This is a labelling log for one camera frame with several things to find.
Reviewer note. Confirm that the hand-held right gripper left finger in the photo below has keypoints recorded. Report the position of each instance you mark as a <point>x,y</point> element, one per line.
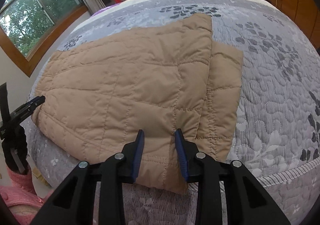
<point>138,157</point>

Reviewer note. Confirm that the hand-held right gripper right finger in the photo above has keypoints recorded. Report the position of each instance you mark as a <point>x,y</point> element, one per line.
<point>180,157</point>

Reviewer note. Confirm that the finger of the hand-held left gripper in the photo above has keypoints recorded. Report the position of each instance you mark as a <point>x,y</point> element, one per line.
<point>30,106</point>

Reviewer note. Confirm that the tan quilted coat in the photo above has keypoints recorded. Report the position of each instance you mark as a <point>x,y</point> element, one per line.
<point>120,95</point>

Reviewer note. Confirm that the large wood-framed window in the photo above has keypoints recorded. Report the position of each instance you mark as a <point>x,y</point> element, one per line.
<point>32,10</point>

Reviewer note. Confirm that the bed with grey quilt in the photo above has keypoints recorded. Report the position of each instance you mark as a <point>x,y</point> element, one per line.
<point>270,90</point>

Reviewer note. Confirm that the purple floral blanket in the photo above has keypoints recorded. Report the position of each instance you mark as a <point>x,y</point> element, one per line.
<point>103,9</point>

